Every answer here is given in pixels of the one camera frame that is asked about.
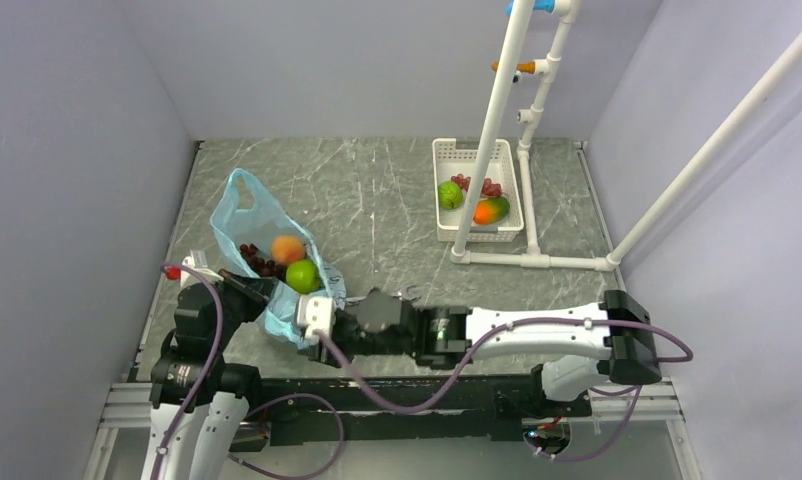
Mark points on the dark fake fruit in bag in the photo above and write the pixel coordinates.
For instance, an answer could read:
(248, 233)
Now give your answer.
(259, 265)

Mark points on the green fake apple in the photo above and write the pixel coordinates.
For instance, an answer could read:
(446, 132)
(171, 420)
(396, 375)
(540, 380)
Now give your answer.
(303, 276)

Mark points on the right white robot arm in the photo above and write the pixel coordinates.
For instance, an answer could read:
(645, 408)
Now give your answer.
(610, 340)

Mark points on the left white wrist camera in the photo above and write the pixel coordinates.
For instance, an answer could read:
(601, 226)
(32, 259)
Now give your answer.
(196, 260)

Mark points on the silver open-end wrench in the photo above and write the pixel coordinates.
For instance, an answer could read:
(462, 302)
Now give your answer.
(404, 293)

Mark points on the green fake fruit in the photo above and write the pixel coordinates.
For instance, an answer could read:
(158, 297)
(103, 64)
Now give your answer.
(449, 195)

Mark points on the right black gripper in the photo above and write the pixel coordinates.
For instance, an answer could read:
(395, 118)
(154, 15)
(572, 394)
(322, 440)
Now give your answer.
(316, 351)

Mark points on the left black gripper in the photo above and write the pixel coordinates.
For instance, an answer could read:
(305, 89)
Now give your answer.
(255, 290)

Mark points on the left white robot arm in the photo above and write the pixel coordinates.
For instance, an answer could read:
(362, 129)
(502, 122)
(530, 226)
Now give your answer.
(198, 400)

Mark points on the orange red fake peach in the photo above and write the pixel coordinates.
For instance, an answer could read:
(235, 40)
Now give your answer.
(287, 249)

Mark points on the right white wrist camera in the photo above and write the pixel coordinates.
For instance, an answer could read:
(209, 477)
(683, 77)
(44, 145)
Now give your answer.
(315, 316)

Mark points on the orange green fake mango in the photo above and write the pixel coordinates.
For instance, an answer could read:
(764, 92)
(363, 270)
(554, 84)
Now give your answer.
(491, 210)

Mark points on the light blue cartoon plastic bag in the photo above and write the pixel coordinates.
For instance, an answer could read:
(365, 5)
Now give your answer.
(249, 214)

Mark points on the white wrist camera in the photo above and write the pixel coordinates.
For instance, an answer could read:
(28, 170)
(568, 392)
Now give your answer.
(315, 316)
(196, 260)

